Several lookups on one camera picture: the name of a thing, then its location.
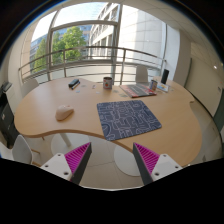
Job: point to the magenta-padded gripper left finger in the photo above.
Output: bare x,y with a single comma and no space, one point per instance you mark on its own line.
56,165

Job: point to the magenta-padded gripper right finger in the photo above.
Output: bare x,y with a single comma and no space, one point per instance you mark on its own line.
165,165

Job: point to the beige computer mouse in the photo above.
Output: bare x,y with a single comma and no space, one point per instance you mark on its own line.
64,112

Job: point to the dark blue patterned mouse pad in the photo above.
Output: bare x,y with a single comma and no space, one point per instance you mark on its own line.
128,119

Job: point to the white chair with wooden legs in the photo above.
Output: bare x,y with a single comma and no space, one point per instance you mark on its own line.
20,150

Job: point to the black and white printer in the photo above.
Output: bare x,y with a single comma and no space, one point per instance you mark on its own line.
6,116

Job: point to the blue and yellow booklet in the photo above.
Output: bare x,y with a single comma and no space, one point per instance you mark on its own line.
163,87

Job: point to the red magazine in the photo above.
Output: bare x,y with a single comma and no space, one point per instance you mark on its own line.
137,90

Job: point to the small printed cup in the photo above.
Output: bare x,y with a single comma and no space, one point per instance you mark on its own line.
153,85

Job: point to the yellow and blue card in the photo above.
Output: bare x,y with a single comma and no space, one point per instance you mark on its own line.
124,95

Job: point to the pale round sticker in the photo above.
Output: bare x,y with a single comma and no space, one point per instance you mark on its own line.
83,86

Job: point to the small pale sticker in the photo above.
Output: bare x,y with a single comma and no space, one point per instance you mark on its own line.
98,92

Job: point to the black whiteboard eraser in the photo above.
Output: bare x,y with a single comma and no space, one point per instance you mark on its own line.
73,82

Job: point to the purple strip sticker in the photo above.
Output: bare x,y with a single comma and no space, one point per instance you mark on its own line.
93,86

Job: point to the black upright speaker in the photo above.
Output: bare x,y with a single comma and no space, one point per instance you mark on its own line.
165,76

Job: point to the teal sticker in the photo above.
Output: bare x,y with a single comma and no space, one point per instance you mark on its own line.
115,90

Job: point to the mug with strawberry print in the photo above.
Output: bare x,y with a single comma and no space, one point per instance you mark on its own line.
107,83

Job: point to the metal balcony railing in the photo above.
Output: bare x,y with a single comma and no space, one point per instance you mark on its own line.
90,60

